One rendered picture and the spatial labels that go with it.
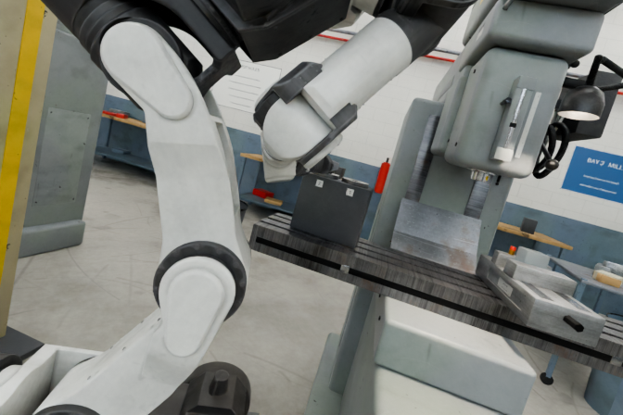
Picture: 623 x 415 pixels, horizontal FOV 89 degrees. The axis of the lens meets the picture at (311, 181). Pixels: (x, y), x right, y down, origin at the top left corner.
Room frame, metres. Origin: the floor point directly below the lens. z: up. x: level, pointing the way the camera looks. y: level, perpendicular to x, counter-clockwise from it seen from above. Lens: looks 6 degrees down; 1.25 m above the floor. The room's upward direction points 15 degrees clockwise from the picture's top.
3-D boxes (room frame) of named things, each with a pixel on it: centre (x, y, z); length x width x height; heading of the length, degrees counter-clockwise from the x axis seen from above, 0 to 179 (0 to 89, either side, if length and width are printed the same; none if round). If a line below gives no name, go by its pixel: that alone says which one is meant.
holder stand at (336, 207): (1.03, -0.09, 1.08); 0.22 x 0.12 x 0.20; 76
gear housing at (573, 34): (0.97, -0.48, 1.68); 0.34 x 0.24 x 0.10; 169
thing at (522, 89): (0.82, -0.45, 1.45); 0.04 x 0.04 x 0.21; 79
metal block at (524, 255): (0.89, -0.67, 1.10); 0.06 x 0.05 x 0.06; 82
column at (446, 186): (1.54, -0.59, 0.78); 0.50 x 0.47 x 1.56; 169
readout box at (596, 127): (1.16, -0.86, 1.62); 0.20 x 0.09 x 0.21; 169
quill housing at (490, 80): (0.93, -0.47, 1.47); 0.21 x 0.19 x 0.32; 79
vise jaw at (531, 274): (0.84, -0.66, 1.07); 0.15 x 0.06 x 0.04; 82
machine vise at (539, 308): (0.86, -0.66, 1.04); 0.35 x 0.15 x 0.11; 172
